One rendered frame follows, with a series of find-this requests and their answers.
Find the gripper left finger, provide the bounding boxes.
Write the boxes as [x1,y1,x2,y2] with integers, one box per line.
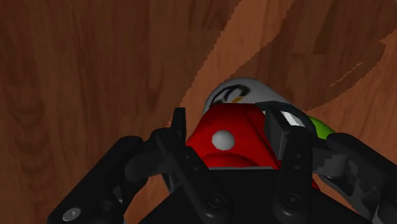
[46,107,231,224]

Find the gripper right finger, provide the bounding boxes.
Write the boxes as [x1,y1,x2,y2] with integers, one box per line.
[264,107,397,224]

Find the red and white toy figure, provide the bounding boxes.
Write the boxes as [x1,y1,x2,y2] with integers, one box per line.
[185,77,337,191]

